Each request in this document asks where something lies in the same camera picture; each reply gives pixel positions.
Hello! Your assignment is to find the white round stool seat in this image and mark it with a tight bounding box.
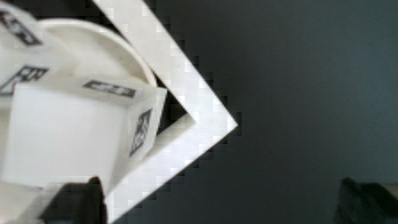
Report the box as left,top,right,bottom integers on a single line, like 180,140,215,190
39,19,157,86

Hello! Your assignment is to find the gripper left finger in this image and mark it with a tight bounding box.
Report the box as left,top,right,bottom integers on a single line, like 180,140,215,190
39,177,109,224

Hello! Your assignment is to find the white U-shaped fence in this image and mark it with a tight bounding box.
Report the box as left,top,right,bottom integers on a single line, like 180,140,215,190
93,0,237,221

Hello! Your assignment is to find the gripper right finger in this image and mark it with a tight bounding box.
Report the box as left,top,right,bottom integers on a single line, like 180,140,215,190
334,178,398,224

